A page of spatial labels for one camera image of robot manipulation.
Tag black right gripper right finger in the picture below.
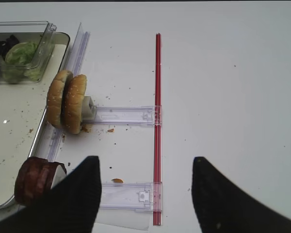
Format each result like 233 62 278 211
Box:
192 157 291 233

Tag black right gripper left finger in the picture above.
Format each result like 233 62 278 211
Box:
0 156 102 233

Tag brown meat patties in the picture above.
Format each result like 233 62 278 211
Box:
14 157 67 206

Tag green lettuce leaves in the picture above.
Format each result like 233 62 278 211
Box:
0 42 41 83

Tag right red strip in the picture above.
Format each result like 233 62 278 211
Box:
153 33 162 226

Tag white pusher block behind sesame buns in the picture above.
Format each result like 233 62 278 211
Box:
81 96 96 119

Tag silver metal tray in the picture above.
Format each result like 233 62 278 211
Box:
0 33 70 209

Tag sesame bun top near tray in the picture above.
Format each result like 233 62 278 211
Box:
46 70 73 128

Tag sesame bun top outer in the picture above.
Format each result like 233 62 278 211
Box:
64 74 87 134

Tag clear plastic container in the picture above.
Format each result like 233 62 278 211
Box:
0 21 57 84

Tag right front clear cross rail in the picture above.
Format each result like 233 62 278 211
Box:
100 183 162 212

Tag clear cross rail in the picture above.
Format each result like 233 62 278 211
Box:
100 183 162 212
83 106 162 127

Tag right rear clear cross rail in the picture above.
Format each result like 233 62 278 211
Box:
83 106 162 127

